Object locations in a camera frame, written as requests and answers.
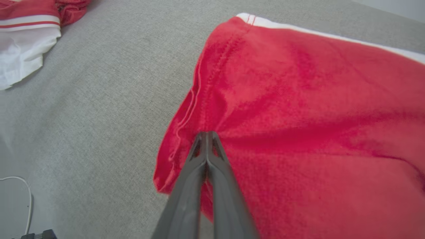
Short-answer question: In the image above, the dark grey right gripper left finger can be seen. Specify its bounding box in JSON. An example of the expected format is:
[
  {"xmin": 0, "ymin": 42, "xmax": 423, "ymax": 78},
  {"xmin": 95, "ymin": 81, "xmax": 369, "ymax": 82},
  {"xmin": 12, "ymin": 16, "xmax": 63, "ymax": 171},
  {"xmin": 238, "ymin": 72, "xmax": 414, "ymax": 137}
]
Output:
[{"xmin": 151, "ymin": 131, "xmax": 209, "ymax": 239}]

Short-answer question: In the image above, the red garment with white stripes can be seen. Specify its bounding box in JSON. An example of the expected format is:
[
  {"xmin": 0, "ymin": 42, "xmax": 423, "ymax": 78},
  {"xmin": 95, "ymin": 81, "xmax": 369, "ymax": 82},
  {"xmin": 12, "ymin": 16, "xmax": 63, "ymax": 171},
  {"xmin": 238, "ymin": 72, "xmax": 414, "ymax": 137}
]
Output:
[{"xmin": 153, "ymin": 13, "xmax": 425, "ymax": 239}]

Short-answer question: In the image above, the white floor cable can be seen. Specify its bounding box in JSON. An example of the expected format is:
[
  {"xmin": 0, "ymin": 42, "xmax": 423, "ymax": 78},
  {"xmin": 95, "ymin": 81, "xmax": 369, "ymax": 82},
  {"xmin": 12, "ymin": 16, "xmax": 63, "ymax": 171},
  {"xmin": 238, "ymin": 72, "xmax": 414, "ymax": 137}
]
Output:
[{"xmin": 0, "ymin": 176, "xmax": 34, "ymax": 235}]

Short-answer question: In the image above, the white and red striped garment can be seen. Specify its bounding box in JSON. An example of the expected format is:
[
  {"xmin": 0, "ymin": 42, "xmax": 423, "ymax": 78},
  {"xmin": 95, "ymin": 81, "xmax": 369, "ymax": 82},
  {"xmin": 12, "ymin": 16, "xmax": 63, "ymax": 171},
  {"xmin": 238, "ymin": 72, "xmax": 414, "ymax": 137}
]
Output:
[{"xmin": 0, "ymin": 0, "xmax": 92, "ymax": 91}]

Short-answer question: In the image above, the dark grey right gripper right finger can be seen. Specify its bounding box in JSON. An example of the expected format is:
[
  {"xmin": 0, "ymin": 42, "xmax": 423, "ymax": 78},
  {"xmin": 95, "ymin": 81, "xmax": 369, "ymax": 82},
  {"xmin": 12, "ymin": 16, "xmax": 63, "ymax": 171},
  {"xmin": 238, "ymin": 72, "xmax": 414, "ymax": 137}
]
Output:
[{"xmin": 207, "ymin": 131, "xmax": 260, "ymax": 239}]

